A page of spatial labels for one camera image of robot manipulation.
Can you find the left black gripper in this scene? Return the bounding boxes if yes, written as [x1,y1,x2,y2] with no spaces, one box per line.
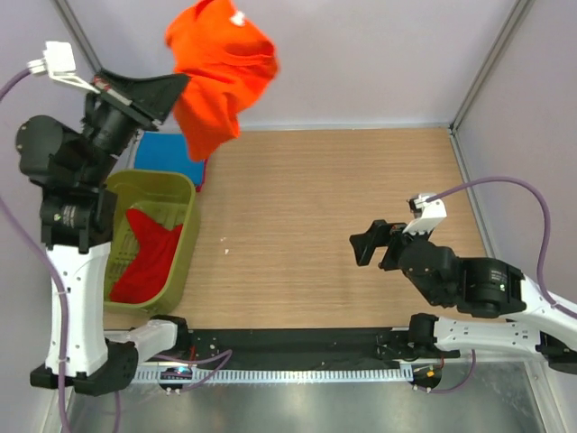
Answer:
[84,67,192,183]

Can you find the orange t shirt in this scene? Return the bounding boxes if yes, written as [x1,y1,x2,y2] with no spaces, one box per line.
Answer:
[165,1,279,161]

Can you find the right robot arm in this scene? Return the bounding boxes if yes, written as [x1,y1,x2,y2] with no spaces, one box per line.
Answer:
[349,220,576,374]

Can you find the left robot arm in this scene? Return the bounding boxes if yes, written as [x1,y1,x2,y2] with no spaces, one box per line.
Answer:
[15,69,191,396]

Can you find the blue folded t shirt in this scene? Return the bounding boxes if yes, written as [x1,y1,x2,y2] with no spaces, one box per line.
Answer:
[133,132,199,185]

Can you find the olive green plastic basket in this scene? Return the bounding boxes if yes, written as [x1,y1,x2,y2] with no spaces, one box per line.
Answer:
[104,170,200,316]

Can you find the red t shirt in basket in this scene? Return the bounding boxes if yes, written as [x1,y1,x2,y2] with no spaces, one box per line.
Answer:
[110,208,183,304]

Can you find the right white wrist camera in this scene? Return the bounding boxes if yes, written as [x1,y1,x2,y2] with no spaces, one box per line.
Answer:
[403,193,447,235]

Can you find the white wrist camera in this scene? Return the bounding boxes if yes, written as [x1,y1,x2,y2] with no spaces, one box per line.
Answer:
[403,193,447,235]
[26,41,99,94]

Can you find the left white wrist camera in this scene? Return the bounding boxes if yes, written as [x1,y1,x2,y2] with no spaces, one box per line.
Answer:
[26,41,99,94]

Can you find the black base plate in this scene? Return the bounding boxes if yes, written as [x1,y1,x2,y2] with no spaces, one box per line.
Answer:
[190,327,461,371]

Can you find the left aluminium corner post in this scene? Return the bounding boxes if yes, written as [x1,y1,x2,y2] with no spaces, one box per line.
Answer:
[52,0,102,72]

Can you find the aluminium corner post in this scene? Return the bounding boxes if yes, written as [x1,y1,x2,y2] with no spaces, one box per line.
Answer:
[52,0,102,72]
[449,0,535,136]

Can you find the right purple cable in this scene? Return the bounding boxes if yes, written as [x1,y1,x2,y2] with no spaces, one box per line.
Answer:
[432,176,577,322]

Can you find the purple cable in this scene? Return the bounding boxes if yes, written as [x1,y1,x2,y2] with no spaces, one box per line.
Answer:
[432,176,577,322]
[0,69,123,433]

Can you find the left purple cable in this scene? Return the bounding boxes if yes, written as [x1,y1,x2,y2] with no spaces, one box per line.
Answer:
[0,69,123,433]

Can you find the right aluminium corner post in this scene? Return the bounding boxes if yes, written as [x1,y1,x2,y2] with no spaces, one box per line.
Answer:
[449,0,535,136]

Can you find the white slotted cable duct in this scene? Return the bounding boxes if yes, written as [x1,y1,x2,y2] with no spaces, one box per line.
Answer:
[133,363,414,385]

